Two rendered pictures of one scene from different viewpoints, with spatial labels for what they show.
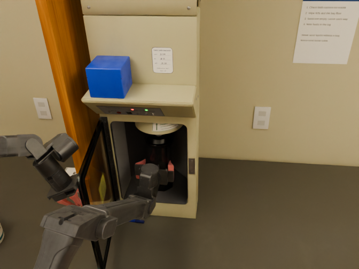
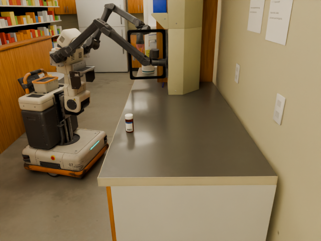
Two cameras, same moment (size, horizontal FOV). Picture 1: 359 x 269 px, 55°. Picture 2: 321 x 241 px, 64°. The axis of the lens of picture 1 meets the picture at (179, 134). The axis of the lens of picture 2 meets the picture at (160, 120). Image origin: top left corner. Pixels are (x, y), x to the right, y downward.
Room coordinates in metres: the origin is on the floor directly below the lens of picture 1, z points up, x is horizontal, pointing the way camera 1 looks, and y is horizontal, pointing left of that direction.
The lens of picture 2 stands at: (0.65, -1.90, 1.54)
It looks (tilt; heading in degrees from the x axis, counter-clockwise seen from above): 23 degrees down; 83
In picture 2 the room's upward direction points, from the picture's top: 1 degrees counter-clockwise
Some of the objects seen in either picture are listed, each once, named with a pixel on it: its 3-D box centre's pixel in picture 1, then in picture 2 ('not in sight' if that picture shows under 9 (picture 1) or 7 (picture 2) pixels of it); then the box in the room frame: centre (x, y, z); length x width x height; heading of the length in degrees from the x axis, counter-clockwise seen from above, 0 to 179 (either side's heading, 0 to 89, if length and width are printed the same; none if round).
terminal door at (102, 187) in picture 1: (100, 195); (147, 55); (0.82, 0.26, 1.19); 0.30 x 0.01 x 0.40; 179
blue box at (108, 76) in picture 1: (110, 76); (159, 6); (0.92, 0.19, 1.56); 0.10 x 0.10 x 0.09; 82
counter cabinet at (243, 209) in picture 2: not in sight; (176, 152); (1.00, -0.08, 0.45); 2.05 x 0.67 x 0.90; 82
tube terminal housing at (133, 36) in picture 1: (155, 115); (184, 39); (1.09, 0.09, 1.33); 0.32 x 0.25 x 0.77; 82
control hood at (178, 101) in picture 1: (141, 107); (159, 20); (0.91, 0.11, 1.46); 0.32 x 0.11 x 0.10; 82
